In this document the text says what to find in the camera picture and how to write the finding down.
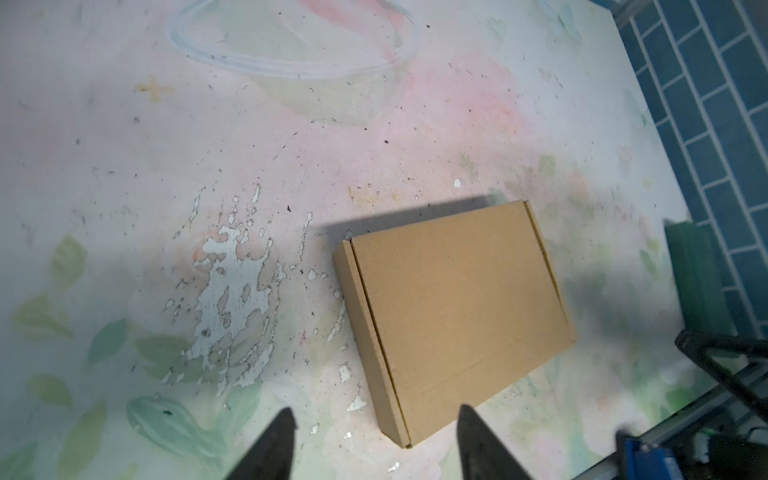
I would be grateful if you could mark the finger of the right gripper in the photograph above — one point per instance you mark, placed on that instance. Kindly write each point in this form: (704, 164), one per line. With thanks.
(700, 347)

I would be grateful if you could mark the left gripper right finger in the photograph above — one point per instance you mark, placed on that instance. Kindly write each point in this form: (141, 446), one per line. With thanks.
(482, 454)

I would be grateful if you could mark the brown cardboard paper box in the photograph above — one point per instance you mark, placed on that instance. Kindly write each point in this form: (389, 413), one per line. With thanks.
(450, 311)

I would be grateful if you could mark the blue black stapler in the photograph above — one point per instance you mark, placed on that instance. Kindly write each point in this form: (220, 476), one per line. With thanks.
(638, 460)

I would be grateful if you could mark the dark green phone case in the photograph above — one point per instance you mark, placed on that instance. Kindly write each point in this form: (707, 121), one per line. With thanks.
(697, 279)

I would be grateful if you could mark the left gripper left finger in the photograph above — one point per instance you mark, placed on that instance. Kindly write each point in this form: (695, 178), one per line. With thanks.
(271, 455)

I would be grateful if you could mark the aluminium front rail frame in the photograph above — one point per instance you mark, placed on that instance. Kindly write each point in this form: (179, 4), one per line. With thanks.
(698, 413)

